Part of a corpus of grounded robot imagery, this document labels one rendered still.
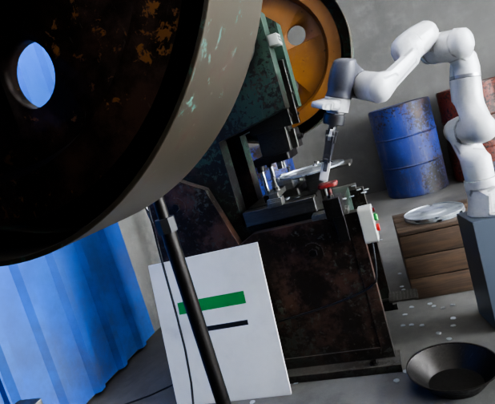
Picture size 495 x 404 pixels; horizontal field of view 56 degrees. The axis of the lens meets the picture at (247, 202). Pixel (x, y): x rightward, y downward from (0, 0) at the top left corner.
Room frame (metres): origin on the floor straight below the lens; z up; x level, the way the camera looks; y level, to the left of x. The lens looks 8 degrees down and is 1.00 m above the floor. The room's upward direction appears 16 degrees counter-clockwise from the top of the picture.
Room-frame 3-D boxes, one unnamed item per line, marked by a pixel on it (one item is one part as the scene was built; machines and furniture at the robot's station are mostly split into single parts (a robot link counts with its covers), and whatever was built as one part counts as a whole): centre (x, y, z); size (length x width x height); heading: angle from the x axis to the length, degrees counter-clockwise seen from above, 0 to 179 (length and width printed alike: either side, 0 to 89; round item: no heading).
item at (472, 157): (1.81, -0.89, 0.71); 0.18 x 0.11 x 0.25; 3
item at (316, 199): (2.02, -0.18, 0.68); 0.45 x 0.30 x 0.06; 161
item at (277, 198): (1.86, -0.13, 0.76); 0.17 x 0.06 x 0.10; 161
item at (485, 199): (1.77, -0.93, 0.52); 0.22 x 0.19 x 0.14; 82
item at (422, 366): (1.46, -0.51, 0.04); 0.30 x 0.30 x 0.07
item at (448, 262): (2.30, -0.89, 0.18); 0.40 x 0.38 x 0.35; 75
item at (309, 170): (1.98, -0.30, 0.78); 0.29 x 0.29 x 0.01
